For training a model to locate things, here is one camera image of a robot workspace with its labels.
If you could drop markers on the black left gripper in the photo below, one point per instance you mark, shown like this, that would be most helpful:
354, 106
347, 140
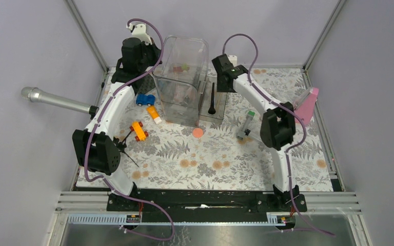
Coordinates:
155, 50

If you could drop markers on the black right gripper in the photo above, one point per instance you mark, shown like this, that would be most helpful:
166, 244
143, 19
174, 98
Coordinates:
221, 88

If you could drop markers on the black mascara stick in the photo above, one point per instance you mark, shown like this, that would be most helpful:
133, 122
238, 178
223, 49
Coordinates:
212, 109

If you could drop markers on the clear acrylic organizer box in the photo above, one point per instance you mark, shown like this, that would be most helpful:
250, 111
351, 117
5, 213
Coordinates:
181, 94

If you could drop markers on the orange round sponge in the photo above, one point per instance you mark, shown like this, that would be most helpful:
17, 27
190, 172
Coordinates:
197, 132

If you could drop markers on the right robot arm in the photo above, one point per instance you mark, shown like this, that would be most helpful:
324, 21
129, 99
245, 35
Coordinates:
278, 125

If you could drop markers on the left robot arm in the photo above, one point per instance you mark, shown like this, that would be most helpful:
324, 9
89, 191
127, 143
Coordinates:
97, 152

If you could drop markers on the dark grey building plate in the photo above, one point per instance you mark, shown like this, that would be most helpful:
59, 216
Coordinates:
144, 85

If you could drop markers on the blue toy car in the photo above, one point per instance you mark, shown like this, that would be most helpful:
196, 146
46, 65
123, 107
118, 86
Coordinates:
145, 100

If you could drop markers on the orange cream tube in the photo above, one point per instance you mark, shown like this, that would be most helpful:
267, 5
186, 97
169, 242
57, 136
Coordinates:
154, 114

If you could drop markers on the grey square tube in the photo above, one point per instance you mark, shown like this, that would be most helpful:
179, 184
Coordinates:
244, 131

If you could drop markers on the yellow red toy block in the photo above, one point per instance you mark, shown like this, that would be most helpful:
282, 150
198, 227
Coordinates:
137, 128

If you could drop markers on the pink stand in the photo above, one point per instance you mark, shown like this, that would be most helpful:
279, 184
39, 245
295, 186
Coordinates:
304, 104

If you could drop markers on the silver microphone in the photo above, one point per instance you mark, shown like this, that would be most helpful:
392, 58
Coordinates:
34, 94

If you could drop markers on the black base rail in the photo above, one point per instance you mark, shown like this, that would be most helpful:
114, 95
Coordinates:
155, 205

